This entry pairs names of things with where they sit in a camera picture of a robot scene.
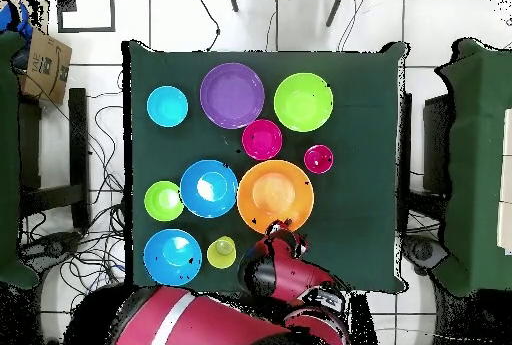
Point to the large orange bowl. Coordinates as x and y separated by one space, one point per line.
275 193

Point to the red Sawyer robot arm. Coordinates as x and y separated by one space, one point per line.
296 269

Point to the yellow cup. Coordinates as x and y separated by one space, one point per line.
221 252

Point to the red cup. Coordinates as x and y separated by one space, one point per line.
318 159

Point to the small red bowl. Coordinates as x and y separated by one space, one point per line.
262 139

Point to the small green bowl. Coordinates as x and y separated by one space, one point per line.
163 201

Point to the large green bowl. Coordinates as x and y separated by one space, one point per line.
303 102

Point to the dark green tablecloth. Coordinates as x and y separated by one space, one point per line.
360 121

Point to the large purple bowl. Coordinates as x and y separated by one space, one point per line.
232 95

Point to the dark gray stand base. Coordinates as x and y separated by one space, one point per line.
424 251

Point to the small light blue bowl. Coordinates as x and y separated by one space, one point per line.
167 106

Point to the green covered side table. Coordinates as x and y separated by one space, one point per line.
480 161
8 161

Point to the black stand base with knob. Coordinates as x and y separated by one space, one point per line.
52 247

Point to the cardboard box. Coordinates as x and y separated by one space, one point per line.
46 69

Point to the blue cloth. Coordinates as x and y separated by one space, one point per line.
10 21

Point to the black side frame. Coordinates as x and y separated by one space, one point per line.
436 141

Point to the black bench frame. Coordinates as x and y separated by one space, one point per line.
78 141

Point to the black square floor frame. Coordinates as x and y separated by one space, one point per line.
66 1

